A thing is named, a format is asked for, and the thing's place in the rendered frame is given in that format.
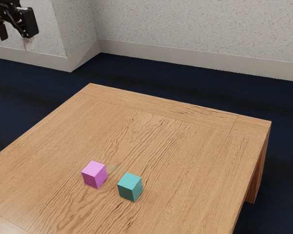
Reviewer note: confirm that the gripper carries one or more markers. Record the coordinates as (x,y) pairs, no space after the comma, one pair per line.
(2,7)

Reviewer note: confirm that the pink block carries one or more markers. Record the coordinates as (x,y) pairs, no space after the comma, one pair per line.
(94,173)

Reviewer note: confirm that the teal block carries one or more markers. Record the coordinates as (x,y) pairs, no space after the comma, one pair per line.
(129,186)

